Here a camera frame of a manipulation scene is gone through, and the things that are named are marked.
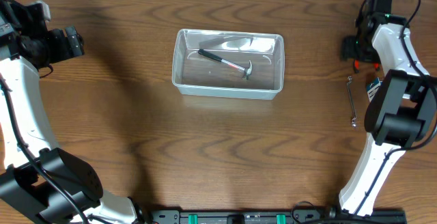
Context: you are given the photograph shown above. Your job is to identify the white blue cardboard box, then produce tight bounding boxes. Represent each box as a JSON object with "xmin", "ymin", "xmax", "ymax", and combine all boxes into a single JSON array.
[{"xmin": 366, "ymin": 77, "xmax": 382, "ymax": 102}]

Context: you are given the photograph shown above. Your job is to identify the red handled pliers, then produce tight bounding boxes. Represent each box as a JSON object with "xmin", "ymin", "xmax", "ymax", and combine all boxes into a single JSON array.
[{"xmin": 352, "ymin": 59, "xmax": 380, "ymax": 74}]

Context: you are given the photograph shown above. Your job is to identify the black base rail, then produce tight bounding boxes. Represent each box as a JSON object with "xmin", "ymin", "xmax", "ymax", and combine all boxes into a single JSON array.
[{"xmin": 146, "ymin": 206, "xmax": 408, "ymax": 224}]

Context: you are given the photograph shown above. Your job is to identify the clear plastic container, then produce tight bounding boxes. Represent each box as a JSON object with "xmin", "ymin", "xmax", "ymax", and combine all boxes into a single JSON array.
[{"xmin": 172, "ymin": 29, "xmax": 285, "ymax": 100}]

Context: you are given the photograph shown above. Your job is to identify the silver offset wrench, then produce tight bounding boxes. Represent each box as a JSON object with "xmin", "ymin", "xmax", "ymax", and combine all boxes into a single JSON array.
[{"xmin": 346, "ymin": 76, "xmax": 357, "ymax": 128}]

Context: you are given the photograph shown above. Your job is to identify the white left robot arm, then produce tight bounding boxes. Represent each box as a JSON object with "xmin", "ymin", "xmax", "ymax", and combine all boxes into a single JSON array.
[{"xmin": 1, "ymin": 0, "xmax": 145, "ymax": 223}]

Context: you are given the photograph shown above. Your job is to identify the small claw hammer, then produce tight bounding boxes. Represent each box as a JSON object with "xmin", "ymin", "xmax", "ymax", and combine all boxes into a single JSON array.
[{"xmin": 197, "ymin": 49, "xmax": 253, "ymax": 80}]

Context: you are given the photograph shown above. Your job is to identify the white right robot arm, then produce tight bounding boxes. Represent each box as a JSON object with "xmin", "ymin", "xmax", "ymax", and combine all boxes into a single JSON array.
[{"xmin": 339, "ymin": 0, "xmax": 436, "ymax": 216}]

